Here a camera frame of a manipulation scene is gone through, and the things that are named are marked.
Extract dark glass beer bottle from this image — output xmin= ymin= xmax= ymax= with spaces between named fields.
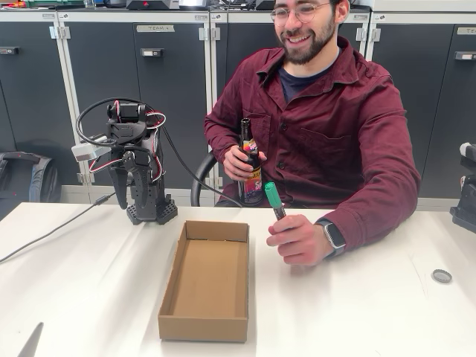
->
xmin=237 ymin=118 xmax=264 ymax=208

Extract green capped marker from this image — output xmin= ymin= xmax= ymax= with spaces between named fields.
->
xmin=263 ymin=181 xmax=288 ymax=222

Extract person's right hand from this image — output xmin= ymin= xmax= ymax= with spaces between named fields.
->
xmin=223 ymin=144 xmax=268 ymax=183

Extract red white servo wires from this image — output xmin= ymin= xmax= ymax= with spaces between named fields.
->
xmin=89 ymin=100 xmax=167 ymax=185

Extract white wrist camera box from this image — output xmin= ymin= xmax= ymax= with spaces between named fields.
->
xmin=71 ymin=143 xmax=103 ymax=163

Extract brown cardboard box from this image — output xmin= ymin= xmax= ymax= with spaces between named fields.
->
xmin=158 ymin=219 xmax=250 ymax=344

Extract metal bottle cap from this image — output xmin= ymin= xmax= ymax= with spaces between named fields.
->
xmin=431 ymin=268 xmax=454 ymax=284

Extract maroon shirt torso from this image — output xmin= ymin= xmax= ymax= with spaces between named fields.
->
xmin=203 ymin=36 xmax=423 ymax=258

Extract black chair armrest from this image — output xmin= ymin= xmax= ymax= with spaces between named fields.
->
xmin=190 ymin=150 xmax=224 ymax=208

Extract thick black camera cable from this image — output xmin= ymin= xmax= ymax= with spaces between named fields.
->
xmin=75 ymin=97 xmax=245 ymax=208

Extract round metal eyeglasses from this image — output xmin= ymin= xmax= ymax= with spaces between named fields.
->
xmin=270 ymin=1 xmax=334 ymax=28

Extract person's right forearm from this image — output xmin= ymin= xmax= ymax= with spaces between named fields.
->
xmin=203 ymin=111 xmax=242 ymax=164

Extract person's left hand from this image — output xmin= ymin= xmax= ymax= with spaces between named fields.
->
xmin=266 ymin=213 xmax=329 ymax=266

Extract dark cable with connector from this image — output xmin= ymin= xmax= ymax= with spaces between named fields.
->
xmin=0 ymin=187 xmax=122 ymax=264

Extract person's left forearm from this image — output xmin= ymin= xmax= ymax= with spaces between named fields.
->
xmin=315 ymin=174 xmax=423 ymax=258

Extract green flat box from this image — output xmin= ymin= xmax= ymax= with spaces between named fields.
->
xmin=22 ymin=0 xmax=86 ymax=9

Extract grey smartwatch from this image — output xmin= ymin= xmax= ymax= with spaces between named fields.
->
xmin=315 ymin=217 xmax=347 ymax=258

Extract grey black backpack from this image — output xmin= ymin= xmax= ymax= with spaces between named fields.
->
xmin=0 ymin=150 xmax=62 ymax=220

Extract bearded man's head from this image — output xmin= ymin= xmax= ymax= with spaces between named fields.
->
xmin=273 ymin=0 xmax=353 ymax=67

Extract grey blurry pointed object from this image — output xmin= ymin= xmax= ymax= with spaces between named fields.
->
xmin=17 ymin=321 xmax=45 ymax=357

